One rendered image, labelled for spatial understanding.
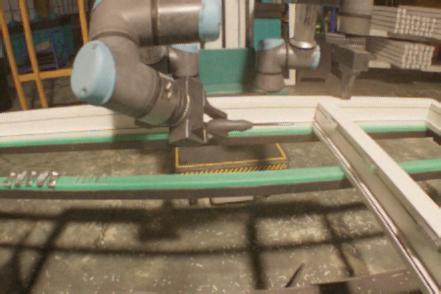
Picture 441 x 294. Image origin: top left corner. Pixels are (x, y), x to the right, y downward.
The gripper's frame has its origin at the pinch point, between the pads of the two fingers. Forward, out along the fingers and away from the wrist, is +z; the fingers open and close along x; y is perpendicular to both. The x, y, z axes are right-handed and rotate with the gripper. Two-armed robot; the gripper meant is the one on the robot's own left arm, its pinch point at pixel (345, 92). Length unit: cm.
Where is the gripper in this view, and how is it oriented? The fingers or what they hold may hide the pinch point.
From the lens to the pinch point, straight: 86.2
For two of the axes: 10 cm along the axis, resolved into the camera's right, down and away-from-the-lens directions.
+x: -0.5, -4.8, 8.7
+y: 10.0, -0.4, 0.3
